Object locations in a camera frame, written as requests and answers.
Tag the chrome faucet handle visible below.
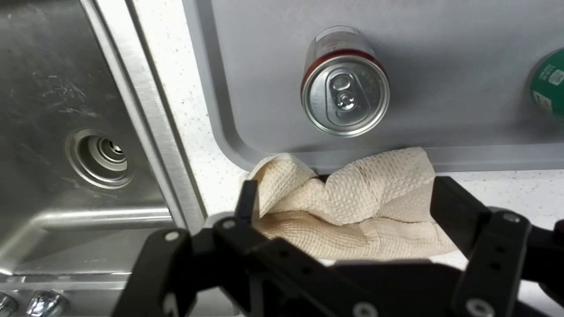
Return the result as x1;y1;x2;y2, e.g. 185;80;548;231
24;289;72;317

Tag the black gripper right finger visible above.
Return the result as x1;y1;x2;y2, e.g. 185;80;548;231
428;175;534;317

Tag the beige waffle cloth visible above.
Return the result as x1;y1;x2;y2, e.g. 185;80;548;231
245;146;454;264

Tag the stainless steel double sink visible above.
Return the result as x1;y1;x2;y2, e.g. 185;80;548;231
0;0;208;317

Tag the red soda can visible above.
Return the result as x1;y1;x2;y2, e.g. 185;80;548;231
299;25;393;141

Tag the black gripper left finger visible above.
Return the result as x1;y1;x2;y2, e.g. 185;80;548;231
111;178;261;317

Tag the chrome gooseneck faucet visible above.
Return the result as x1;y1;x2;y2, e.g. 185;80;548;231
0;293;19;317

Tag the green soda can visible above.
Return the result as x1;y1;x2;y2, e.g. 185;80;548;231
525;48;564;124

